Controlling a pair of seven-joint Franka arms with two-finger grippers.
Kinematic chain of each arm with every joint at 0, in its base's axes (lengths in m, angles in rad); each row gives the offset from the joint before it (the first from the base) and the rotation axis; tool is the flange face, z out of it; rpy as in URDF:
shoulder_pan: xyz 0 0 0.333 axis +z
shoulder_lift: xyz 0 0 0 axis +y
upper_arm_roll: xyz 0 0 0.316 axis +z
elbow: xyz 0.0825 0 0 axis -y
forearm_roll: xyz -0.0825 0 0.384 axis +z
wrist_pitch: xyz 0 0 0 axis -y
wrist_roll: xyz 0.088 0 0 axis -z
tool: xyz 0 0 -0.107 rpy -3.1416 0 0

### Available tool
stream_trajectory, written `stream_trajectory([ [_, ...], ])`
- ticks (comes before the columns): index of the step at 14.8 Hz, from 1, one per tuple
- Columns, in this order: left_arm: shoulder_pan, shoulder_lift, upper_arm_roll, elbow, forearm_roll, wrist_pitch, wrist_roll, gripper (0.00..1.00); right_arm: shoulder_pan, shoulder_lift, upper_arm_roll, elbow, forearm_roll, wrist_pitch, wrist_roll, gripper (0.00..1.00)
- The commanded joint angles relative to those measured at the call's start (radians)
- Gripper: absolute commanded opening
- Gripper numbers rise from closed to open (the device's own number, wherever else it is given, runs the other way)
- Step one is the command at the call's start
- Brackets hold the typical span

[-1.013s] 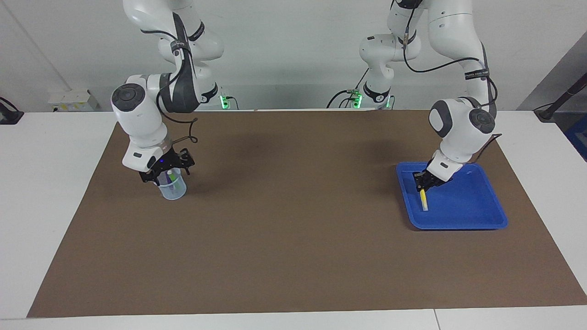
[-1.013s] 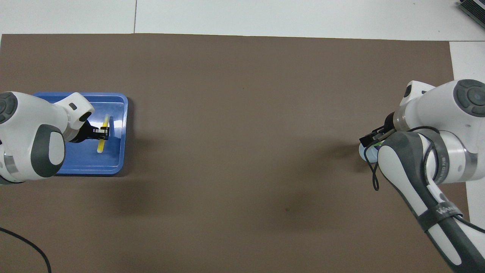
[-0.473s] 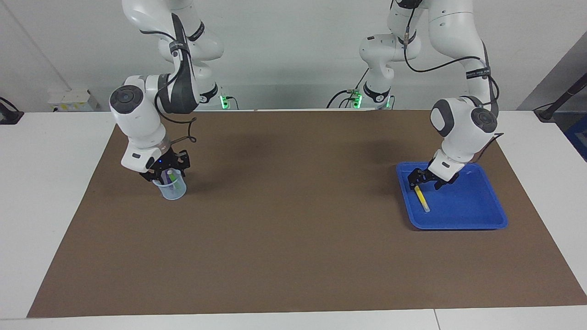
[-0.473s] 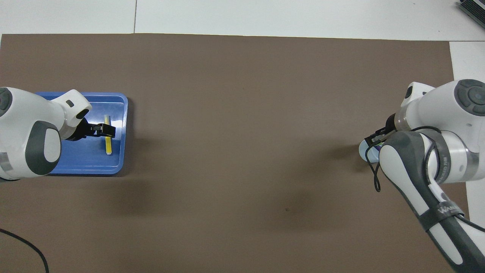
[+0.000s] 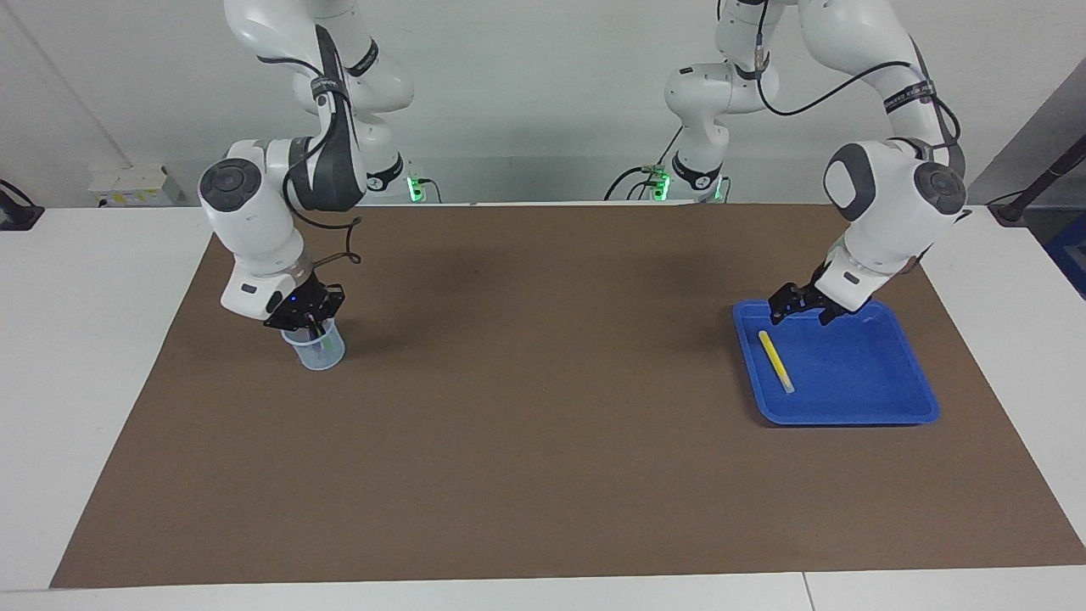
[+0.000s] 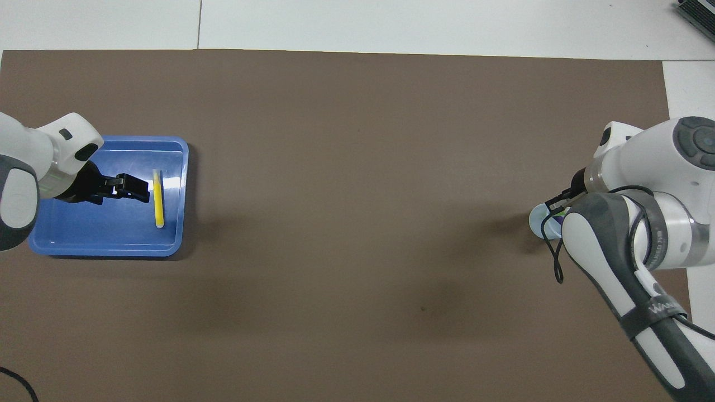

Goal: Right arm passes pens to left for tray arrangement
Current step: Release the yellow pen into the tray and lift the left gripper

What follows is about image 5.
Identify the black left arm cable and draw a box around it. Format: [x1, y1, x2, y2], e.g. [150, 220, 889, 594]
[717, 0, 964, 171]

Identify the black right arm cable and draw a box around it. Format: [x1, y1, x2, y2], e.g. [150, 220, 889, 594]
[255, 34, 366, 268]

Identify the black left base cable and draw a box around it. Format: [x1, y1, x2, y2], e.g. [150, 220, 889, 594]
[604, 127, 684, 202]

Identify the brown table mat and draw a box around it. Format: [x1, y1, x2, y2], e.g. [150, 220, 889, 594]
[49, 202, 1086, 589]

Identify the yellow highlighter pen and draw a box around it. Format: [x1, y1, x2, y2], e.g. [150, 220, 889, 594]
[758, 330, 797, 395]

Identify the blue box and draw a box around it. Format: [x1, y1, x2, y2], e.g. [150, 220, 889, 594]
[1045, 210, 1086, 300]

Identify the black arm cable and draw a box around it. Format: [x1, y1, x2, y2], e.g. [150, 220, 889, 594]
[717, 0, 964, 171]
[255, 34, 366, 268]

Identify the translucent plastic cup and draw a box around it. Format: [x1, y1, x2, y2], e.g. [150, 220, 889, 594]
[280, 318, 346, 372]

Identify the white power strip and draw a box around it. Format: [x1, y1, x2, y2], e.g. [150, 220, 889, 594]
[88, 165, 183, 209]

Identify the black stand pole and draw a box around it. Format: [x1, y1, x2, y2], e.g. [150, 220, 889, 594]
[988, 136, 1086, 226]

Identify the blue plastic tray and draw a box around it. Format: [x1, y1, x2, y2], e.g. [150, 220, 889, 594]
[732, 299, 941, 427]

